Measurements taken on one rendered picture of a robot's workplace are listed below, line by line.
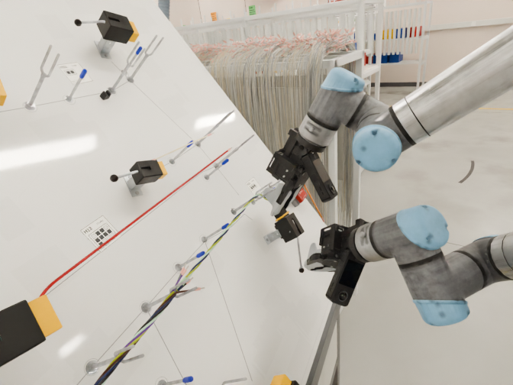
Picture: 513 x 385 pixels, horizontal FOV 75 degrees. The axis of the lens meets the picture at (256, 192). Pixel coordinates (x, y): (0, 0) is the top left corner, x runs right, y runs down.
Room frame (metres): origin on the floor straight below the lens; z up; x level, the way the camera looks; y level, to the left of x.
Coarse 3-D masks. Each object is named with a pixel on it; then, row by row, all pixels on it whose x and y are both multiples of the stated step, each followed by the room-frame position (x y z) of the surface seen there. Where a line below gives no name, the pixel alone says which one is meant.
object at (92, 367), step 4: (124, 348) 0.28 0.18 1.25; (128, 348) 0.28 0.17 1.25; (116, 352) 0.29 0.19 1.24; (120, 352) 0.29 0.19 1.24; (136, 356) 0.28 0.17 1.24; (140, 356) 0.27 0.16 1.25; (108, 360) 0.30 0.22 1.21; (112, 360) 0.30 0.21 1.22; (124, 360) 0.29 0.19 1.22; (128, 360) 0.29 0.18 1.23; (132, 360) 0.28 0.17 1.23; (88, 364) 0.33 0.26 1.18; (92, 364) 0.33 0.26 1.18; (96, 364) 0.32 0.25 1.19; (100, 364) 0.31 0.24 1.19; (104, 364) 0.31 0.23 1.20; (88, 368) 0.33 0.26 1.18; (92, 368) 0.32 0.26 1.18; (96, 368) 0.33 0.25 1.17; (88, 372) 0.32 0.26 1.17; (92, 372) 0.32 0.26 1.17
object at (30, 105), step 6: (48, 48) 0.56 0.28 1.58; (48, 54) 0.57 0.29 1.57; (54, 60) 0.56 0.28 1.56; (42, 66) 0.58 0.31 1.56; (54, 66) 0.57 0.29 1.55; (42, 72) 0.58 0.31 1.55; (42, 78) 0.58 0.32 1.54; (36, 90) 0.59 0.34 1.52; (36, 96) 0.60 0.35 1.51; (24, 102) 0.61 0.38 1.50; (30, 102) 0.60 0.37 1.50; (30, 108) 0.61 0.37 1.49
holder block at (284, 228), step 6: (288, 216) 0.70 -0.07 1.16; (294, 216) 0.72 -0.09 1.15; (276, 222) 0.70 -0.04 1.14; (282, 222) 0.70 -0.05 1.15; (288, 222) 0.69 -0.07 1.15; (282, 228) 0.69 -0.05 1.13; (288, 228) 0.68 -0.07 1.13; (294, 228) 0.68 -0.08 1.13; (300, 228) 0.70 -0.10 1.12; (282, 234) 0.69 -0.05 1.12; (288, 234) 0.68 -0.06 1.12; (294, 234) 0.67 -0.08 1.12; (300, 234) 0.69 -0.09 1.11; (288, 240) 0.68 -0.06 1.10
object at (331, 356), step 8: (336, 328) 0.86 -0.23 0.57; (336, 336) 0.86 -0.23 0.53; (336, 344) 0.86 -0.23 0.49; (328, 352) 0.76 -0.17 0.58; (336, 352) 0.86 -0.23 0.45; (328, 360) 0.76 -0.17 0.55; (328, 368) 0.76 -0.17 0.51; (320, 376) 0.67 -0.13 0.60; (328, 376) 0.76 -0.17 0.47; (320, 384) 0.66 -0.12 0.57; (328, 384) 0.75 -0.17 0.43
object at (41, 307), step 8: (40, 296) 0.31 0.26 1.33; (32, 304) 0.29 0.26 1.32; (40, 304) 0.30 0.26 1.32; (48, 304) 0.30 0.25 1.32; (40, 312) 0.29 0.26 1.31; (48, 312) 0.29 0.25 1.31; (40, 320) 0.29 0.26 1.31; (48, 320) 0.29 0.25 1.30; (56, 320) 0.29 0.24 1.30; (48, 328) 0.28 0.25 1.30; (56, 328) 0.29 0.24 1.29
